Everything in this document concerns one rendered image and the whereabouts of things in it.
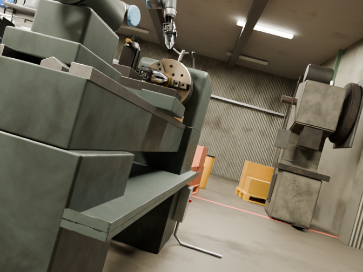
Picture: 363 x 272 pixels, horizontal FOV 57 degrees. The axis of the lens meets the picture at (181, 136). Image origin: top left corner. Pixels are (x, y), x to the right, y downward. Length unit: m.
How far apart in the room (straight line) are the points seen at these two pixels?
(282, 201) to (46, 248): 4.57
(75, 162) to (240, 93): 10.33
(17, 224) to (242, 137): 10.22
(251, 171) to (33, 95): 6.15
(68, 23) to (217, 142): 9.99
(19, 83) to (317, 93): 4.81
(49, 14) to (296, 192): 4.61
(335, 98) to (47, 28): 4.78
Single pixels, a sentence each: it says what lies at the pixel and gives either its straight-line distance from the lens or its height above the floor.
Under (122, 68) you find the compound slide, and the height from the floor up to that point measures 1.01.
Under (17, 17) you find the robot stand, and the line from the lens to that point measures 1.83.
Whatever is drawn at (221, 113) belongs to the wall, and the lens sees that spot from 10.82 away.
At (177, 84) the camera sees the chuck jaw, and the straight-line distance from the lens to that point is 2.02.
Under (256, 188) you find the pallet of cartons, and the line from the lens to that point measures 6.41.
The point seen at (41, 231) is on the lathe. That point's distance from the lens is 0.79.
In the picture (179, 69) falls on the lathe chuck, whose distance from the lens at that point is 2.10.
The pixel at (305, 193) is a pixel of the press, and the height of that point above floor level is 0.50.
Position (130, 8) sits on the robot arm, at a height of 1.39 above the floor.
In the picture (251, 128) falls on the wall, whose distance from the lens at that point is 10.91.
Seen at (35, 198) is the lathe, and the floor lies 0.56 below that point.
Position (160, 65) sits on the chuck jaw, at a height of 1.17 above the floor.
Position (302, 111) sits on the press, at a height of 1.65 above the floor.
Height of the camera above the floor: 0.77
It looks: 1 degrees up
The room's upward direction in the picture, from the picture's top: 16 degrees clockwise
